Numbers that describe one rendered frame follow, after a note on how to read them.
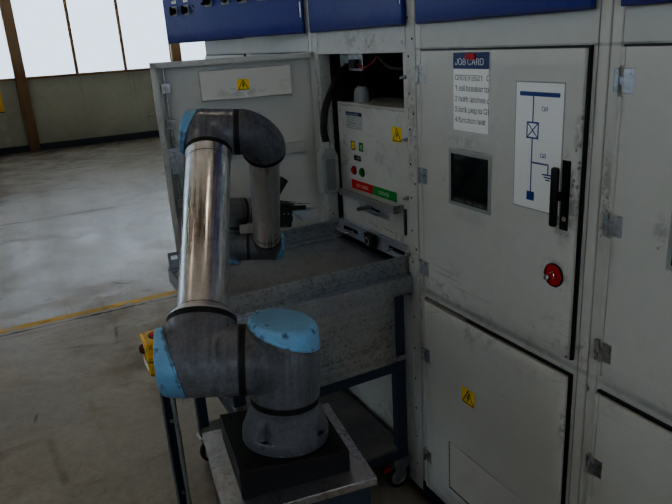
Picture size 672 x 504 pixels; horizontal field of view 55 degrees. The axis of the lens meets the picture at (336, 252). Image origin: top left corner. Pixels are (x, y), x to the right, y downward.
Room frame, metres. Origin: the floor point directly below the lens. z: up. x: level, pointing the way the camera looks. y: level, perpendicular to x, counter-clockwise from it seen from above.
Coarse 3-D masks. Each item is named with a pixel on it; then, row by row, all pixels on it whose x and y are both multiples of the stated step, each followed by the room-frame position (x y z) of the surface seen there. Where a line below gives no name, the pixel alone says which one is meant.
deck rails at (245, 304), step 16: (320, 224) 2.53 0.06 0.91; (288, 240) 2.46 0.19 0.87; (304, 240) 2.50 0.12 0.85; (320, 240) 2.50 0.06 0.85; (400, 256) 2.05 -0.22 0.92; (176, 272) 2.23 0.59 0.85; (336, 272) 1.94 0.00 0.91; (352, 272) 1.96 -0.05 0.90; (368, 272) 1.99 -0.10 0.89; (384, 272) 2.02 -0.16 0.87; (400, 272) 2.05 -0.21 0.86; (272, 288) 1.84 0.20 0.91; (288, 288) 1.86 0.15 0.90; (304, 288) 1.89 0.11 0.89; (320, 288) 1.91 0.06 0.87; (336, 288) 1.94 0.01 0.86; (352, 288) 1.96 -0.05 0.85; (240, 304) 1.79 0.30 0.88; (256, 304) 1.81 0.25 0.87; (272, 304) 1.84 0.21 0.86; (288, 304) 1.85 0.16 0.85
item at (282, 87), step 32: (160, 64) 2.42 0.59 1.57; (192, 64) 2.46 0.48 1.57; (224, 64) 2.52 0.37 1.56; (256, 64) 2.56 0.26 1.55; (288, 64) 2.58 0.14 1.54; (160, 96) 2.45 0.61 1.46; (192, 96) 2.48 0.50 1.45; (224, 96) 2.49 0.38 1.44; (256, 96) 2.53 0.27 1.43; (288, 96) 2.60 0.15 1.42; (160, 128) 2.41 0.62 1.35; (288, 128) 2.59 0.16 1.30; (288, 160) 2.59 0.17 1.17; (288, 192) 2.59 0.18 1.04; (320, 192) 2.60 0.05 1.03
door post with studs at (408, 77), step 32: (416, 160) 2.00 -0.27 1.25; (416, 192) 2.00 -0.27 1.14; (416, 224) 2.01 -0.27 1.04; (416, 256) 2.01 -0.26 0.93; (416, 288) 2.01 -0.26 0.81; (416, 320) 2.02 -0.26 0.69; (416, 352) 2.02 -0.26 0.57; (416, 384) 2.02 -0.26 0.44; (416, 416) 2.03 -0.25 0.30; (416, 448) 2.03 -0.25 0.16; (416, 480) 2.04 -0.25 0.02
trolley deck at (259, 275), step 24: (336, 240) 2.50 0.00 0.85; (240, 264) 2.27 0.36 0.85; (264, 264) 2.25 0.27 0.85; (288, 264) 2.24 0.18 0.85; (312, 264) 2.22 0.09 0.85; (336, 264) 2.20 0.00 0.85; (360, 264) 2.19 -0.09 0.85; (240, 288) 2.02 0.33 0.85; (264, 288) 2.01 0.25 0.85; (360, 288) 1.95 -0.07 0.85; (384, 288) 1.98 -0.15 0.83; (408, 288) 2.02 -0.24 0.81; (312, 312) 1.86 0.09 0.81; (336, 312) 1.90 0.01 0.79
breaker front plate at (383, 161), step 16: (368, 112) 2.34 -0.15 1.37; (384, 112) 2.24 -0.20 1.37; (400, 112) 2.15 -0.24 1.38; (352, 128) 2.45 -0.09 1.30; (368, 128) 2.34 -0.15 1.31; (384, 128) 2.24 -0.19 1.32; (368, 144) 2.34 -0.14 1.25; (384, 144) 2.25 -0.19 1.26; (400, 144) 2.16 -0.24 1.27; (352, 160) 2.46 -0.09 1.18; (368, 160) 2.35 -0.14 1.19; (384, 160) 2.25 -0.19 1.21; (400, 160) 2.16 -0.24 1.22; (352, 176) 2.46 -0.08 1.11; (368, 176) 2.35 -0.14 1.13; (384, 176) 2.25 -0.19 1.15; (400, 176) 2.16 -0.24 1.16; (400, 192) 2.16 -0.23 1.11; (352, 208) 2.48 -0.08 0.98; (368, 224) 2.37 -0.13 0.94; (384, 224) 2.26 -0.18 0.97; (400, 224) 2.17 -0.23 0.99; (400, 240) 2.17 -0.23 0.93
